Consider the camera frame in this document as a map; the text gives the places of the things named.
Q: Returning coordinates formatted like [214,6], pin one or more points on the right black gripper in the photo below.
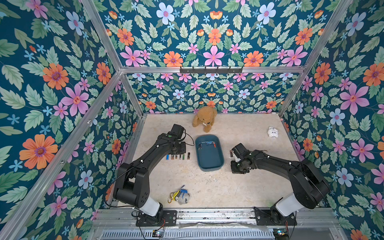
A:
[238,154]

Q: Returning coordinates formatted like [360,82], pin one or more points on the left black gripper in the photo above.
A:
[183,150]

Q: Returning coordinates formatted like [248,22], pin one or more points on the teal plastic storage tray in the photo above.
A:
[209,153]

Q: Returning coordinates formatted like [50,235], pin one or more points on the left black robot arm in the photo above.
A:
[132,185]

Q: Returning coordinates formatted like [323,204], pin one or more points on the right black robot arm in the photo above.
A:
[308,184]

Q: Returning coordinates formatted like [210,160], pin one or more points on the brown teddy bear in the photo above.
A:
[206,117]

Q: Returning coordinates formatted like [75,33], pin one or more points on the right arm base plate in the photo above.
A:
[271,217]

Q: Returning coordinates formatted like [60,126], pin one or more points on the black wall hook rail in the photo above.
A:
[211,70]

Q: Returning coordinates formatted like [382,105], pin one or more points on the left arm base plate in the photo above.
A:
[164,218]

